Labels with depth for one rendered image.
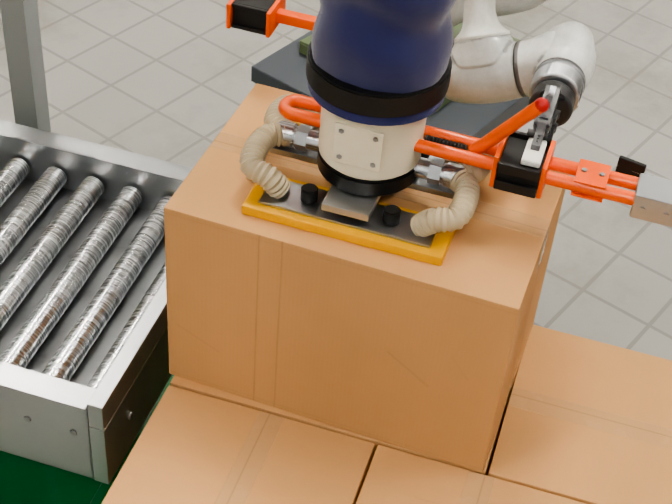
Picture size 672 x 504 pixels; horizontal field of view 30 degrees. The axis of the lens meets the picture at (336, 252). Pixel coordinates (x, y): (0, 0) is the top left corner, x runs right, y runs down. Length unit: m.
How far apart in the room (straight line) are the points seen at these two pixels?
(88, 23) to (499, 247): 2.55
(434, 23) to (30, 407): 1.00
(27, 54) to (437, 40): 1.27
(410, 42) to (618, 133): 2.23
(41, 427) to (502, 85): 1.03
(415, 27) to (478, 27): 0.46
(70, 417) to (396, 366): 0.59
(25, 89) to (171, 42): 1.33
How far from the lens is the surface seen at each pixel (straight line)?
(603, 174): 2.00
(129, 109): 3.93
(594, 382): 2.43
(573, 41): 2.25
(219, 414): 2.28
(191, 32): 4.29
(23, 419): 2.34
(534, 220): 2.11
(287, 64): 2.77
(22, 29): 2.88
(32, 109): 3.00
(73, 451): 2.34
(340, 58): 1.87
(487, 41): 2.27
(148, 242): 2.61
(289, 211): 2.03
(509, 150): 2.01
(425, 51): 1.87
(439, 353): 2.05
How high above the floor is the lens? 2.27
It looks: 42 degrees down
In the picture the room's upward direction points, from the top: 5 degrees clockwise
